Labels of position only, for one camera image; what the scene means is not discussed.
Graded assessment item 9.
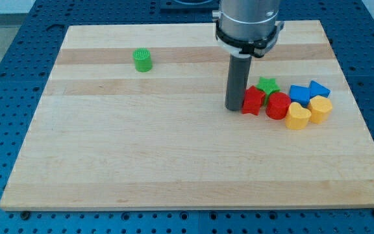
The blue cube block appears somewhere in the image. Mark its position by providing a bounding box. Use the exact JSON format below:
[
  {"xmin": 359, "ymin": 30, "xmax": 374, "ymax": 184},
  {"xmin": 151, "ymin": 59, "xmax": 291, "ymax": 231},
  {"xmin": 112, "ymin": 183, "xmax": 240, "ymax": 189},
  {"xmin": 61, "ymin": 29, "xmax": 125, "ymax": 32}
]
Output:
[{"xmin": 289, "ymin": 85, "xmax": 310, "ymax": 107}]

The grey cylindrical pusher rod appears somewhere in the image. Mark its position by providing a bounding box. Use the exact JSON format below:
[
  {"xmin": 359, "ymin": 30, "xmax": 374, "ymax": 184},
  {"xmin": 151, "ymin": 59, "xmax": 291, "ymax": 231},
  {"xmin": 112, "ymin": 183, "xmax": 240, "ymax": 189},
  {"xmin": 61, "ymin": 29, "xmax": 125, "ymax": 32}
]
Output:
[{"xmin": 225, "ymin": 55, "xmax": 252, "ymax": 111}]

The wooden board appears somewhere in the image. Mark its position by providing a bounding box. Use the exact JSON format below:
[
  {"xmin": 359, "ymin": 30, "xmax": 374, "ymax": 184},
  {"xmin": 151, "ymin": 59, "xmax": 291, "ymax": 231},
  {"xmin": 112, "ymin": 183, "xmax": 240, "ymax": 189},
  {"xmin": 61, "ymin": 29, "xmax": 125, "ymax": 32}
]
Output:
[{"xmin": 0, "ymin": 20, "xmax": 374, "ymax": 211}]

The yellow heart block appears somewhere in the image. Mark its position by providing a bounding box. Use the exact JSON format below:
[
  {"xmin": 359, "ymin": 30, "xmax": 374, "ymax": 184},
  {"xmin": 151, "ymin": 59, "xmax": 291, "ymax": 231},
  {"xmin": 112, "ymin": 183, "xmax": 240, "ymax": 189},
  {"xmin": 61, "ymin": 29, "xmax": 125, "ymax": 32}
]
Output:
[{"xmin": 285, "ymin": 102, "xmax": 312, "ymax": 130}]

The red cylinder block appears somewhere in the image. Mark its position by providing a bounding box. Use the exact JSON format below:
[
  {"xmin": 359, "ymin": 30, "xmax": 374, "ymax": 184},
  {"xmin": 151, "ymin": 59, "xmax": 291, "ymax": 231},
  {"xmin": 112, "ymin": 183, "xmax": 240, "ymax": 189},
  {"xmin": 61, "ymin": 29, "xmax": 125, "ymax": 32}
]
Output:
[{"xmin": 266, "ymin": 92, "xmax": 291, "ymax": 120}]

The green star block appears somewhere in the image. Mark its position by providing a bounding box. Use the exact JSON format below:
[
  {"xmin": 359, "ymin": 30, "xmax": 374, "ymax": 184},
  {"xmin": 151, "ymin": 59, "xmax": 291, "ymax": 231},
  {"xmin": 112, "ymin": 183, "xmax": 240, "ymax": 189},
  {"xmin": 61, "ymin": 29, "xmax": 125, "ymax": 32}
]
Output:
[{"xmin": 256, "ymin": 77, "xmax": 281, "ymax": 105}]

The blue triangle block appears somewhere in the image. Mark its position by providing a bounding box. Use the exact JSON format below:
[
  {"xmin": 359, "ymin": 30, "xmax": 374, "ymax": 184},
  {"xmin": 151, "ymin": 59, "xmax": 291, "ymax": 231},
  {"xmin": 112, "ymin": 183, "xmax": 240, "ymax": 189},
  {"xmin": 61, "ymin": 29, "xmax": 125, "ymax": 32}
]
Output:
[{"xmin": 308, "ymin": 81, "xmax": 330, "ymax": 98}]

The green cylinder block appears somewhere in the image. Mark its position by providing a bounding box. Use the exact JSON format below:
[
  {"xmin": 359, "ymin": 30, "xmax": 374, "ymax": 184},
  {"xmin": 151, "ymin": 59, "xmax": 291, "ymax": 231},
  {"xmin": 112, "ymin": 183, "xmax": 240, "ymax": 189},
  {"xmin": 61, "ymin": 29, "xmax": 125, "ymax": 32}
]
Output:
[{"xmin": 132, "ymin": 48, "xmax": 153, "ymax": 72}]

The red star block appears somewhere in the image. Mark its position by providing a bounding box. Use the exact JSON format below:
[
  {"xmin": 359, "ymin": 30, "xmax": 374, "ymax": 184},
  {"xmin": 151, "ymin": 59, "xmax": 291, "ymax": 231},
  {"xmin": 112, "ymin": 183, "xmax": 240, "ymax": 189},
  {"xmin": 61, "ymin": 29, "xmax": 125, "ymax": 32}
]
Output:
[{"xmin": 242, "ymin": 86, "xmax": 266, "ymax": 116}]

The yellow hexagon block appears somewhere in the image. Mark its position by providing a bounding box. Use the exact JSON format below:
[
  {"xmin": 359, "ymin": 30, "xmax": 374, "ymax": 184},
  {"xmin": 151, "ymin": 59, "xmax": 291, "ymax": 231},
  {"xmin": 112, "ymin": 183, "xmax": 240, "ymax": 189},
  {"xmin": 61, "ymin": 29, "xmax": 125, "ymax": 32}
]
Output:
[{"xmin": 308, "ymin": 96, "xmax": 333, "ymax": 124}]

